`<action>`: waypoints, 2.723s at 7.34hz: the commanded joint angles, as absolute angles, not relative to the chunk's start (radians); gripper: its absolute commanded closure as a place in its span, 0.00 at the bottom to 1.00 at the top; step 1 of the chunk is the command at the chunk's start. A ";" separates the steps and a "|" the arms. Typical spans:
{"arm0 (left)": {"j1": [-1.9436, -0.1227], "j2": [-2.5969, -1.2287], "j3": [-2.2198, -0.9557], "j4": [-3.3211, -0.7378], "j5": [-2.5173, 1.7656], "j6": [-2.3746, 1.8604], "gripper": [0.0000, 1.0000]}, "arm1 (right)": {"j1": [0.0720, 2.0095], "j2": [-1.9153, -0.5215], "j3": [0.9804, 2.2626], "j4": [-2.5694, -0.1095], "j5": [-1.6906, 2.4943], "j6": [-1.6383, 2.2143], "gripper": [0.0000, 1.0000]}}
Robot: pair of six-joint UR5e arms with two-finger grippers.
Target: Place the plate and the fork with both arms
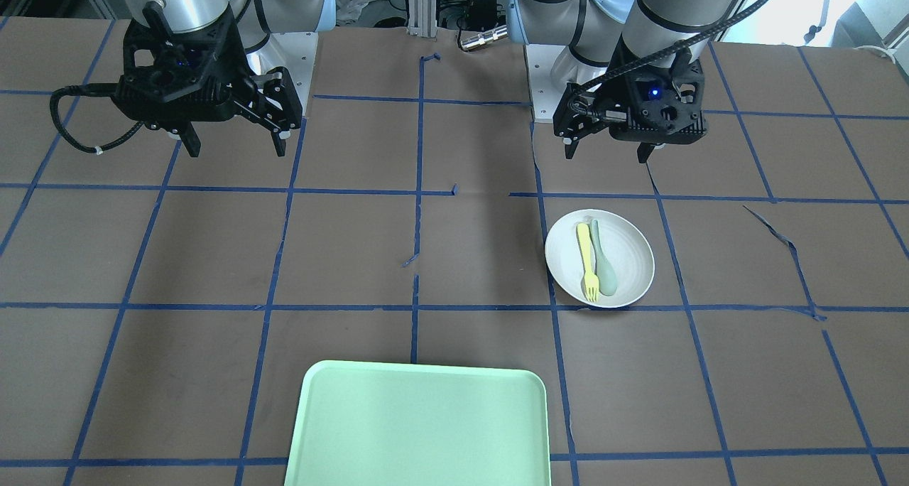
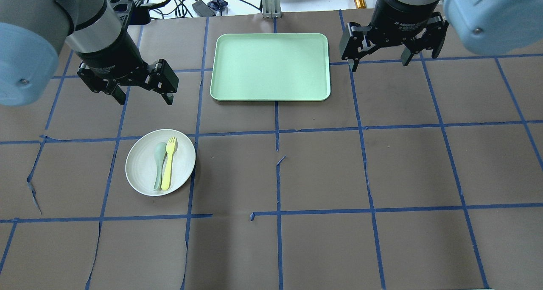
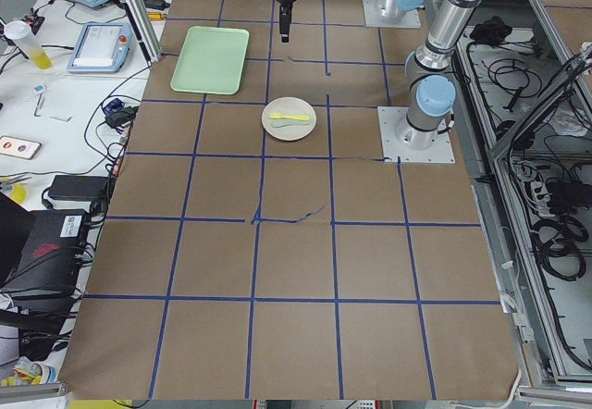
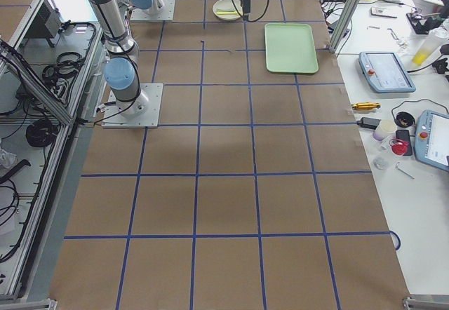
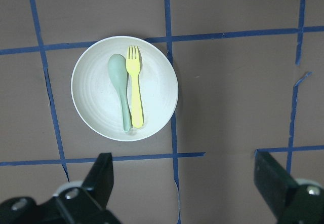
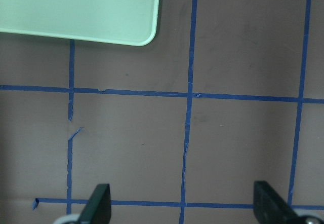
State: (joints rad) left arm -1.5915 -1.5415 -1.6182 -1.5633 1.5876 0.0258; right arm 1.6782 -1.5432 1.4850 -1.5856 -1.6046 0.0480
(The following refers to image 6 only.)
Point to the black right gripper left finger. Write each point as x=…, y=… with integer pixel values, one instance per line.
x=98, y=207

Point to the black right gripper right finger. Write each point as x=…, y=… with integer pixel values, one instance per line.
x=270, y=208

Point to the light green plastic tray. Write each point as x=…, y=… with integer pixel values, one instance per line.
x=125, y=22

